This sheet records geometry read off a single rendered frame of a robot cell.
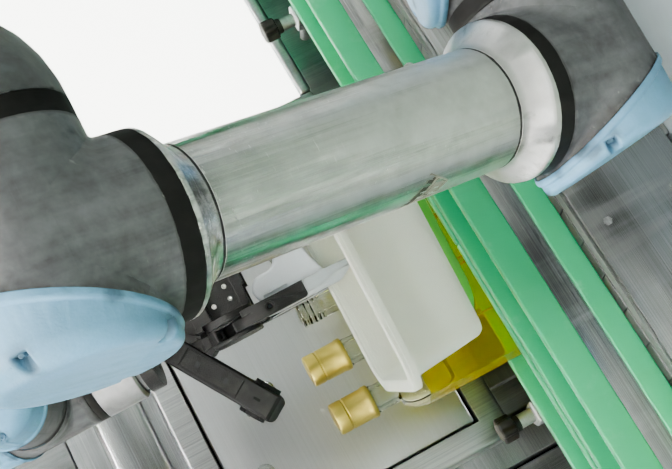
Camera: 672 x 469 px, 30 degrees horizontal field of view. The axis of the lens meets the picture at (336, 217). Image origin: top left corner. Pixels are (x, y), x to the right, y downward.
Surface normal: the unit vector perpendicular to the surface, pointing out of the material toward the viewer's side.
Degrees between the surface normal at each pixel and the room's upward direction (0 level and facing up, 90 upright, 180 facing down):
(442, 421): 90
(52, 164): 129
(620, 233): 90
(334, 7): 90
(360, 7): 90
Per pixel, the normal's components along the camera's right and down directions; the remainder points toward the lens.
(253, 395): 0.05, -0.11
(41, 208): 0.34, -0.36
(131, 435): -0.01, -0.36
